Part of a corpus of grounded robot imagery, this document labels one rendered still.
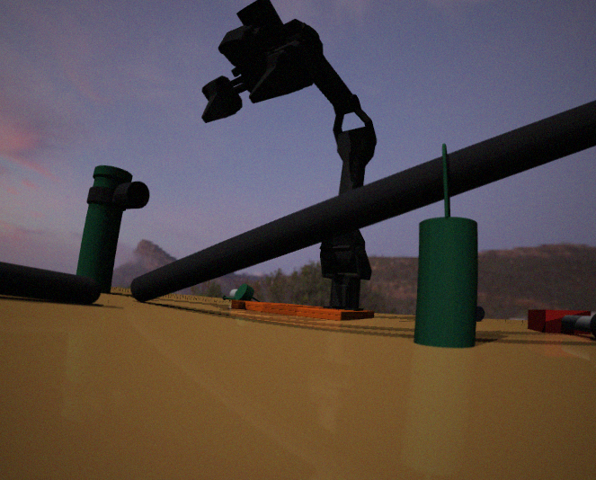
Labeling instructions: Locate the dark metal rail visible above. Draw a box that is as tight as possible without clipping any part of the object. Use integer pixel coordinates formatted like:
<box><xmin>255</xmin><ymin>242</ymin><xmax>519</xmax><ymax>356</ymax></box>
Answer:
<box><xmin>130</xmin><ymin>101</ymin><xmax>596</xmax><ymax>302</ymax></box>

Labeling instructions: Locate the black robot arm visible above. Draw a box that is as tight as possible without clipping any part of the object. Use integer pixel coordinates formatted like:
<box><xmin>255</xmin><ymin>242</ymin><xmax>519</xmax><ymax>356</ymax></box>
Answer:
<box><xmin>218</xmin><ymin>0</ymin><xmax>377</xmax><ymax>311</ymax></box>

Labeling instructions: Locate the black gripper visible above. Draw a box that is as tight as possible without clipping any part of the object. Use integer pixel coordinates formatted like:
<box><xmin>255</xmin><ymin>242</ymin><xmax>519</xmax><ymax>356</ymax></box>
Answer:
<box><xmin>201</xmin><ymin>40</ymin><xmax>317</xmax><ymax>123</ymax></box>

